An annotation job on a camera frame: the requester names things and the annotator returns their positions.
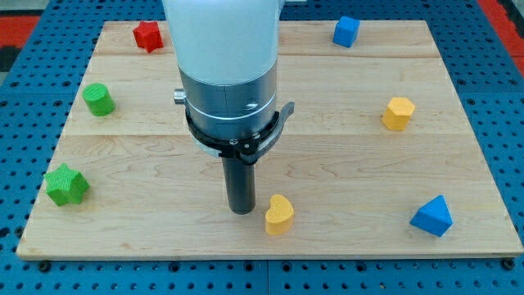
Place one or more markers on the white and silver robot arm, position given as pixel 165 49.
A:
pixel 227 55

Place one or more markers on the wooden board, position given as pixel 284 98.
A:
pixel 354 184

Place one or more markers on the yellow hexagon block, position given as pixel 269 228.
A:
pixel 398 113

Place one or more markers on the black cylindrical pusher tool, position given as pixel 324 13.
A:
pixel 240 185

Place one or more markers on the yellow heart block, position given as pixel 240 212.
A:
pixel 279 218

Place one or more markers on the blue cube block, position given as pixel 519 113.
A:
pixel 346 31

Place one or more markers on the red star block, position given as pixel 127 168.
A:
pixel 147 36

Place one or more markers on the green cylinder block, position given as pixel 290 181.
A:
pixel 98 99

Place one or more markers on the blue triangular prism block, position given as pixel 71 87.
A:
pixel 433 217

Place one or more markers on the green star block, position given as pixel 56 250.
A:
pixel 65 185

